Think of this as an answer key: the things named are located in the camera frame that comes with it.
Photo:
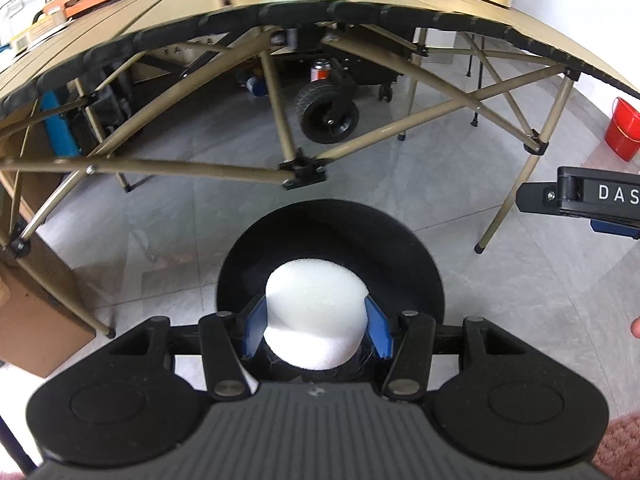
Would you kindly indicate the white foam roll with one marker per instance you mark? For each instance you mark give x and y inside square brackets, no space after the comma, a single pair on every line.
[315,300]

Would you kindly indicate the blue plastic case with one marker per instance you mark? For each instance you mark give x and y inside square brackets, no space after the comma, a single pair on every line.
[62,130]

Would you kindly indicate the red bucket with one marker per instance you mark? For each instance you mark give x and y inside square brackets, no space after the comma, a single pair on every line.
[625,130]

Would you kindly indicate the blue bottle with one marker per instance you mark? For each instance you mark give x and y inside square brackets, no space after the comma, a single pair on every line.
[255,85]

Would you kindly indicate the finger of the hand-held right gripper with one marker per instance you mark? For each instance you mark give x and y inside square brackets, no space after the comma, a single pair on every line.
[537,197]
[617,228]

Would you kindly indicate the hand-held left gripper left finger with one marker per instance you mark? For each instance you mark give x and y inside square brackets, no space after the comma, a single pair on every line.
[255,320]

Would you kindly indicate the pink fluffy cloth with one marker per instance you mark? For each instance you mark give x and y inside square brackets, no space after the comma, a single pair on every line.
[625,445]

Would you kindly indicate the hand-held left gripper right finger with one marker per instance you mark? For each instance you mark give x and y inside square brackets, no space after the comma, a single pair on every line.
[377,327]

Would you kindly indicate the black wagon wheel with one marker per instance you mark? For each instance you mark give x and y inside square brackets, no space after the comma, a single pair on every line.
[327,115]

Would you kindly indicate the red can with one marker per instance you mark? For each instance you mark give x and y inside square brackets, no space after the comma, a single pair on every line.
[321,71]

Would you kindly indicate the black trash bin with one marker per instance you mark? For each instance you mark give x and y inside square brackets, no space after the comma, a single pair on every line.
[330,230]

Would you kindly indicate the khaki folding table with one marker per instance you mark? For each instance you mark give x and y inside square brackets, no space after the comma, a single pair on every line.
[375,0]

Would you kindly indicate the person's right hand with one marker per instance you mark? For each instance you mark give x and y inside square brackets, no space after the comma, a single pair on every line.
[636,327]

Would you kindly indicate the black wagon frame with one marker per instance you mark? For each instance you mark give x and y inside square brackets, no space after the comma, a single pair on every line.
[370,57]

